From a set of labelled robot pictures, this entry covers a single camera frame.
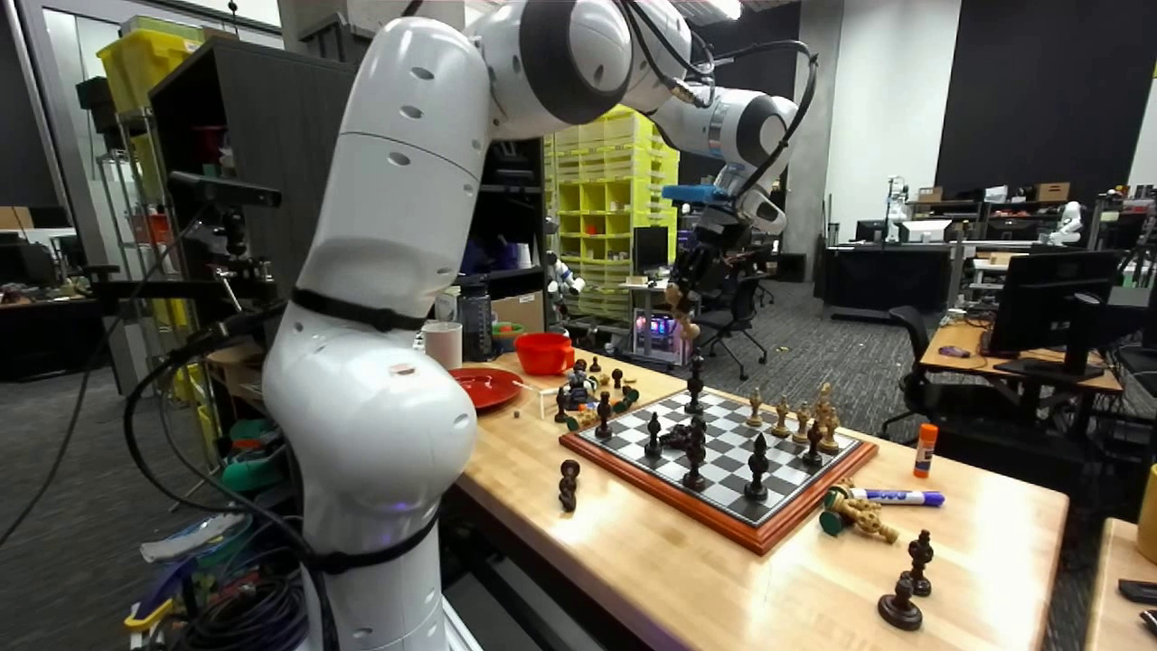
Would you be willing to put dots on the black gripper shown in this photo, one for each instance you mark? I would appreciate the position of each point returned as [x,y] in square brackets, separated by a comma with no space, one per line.
[713,250]

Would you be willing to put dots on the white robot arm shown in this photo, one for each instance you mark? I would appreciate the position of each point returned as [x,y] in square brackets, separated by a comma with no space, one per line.
[377,428]

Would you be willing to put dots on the black bishop chess piece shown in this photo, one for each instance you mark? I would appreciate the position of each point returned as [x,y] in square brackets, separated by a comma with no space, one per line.
[694,453]

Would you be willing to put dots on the black king chess piece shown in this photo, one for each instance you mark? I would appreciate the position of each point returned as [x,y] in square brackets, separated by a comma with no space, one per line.
[758,468]

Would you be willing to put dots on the black chess piece lying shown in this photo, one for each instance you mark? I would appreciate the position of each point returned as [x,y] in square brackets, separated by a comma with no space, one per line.
[569,485]

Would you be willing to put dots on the black chess piece on table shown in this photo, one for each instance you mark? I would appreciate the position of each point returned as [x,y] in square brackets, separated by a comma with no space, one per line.
[921,554]

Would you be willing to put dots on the yellow bin rack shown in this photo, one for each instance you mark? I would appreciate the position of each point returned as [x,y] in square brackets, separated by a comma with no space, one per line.
[600,187]

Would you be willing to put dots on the red plastic bowl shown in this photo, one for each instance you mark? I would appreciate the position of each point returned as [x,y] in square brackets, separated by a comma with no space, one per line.
[542,352]

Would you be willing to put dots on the wooden framed chessboard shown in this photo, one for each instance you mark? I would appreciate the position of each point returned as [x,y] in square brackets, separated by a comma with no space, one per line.
[641,451]

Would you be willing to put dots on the red plate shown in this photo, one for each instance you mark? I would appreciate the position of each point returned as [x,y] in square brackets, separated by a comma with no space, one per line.
[488,390]

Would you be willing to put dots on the orange glue stick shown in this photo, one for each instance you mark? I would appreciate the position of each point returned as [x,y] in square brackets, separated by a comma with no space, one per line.
[924,445]

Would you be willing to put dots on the white cup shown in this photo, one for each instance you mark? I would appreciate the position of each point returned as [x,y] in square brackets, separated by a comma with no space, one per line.
[443,343]

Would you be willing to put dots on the blue cap marker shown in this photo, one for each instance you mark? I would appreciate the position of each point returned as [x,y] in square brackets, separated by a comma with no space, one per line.
[900,498]

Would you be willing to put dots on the black computer monitor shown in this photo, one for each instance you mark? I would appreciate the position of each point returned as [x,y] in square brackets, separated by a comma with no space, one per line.
[1036,297]

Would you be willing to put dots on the black pawn on table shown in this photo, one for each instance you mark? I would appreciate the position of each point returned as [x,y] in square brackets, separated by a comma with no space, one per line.
[898,609]

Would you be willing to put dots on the black shelving unit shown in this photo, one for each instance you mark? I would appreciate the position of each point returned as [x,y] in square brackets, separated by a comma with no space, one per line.
[258,128]

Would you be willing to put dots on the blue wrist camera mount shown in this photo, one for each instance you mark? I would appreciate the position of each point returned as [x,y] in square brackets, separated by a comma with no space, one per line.
[691,192]

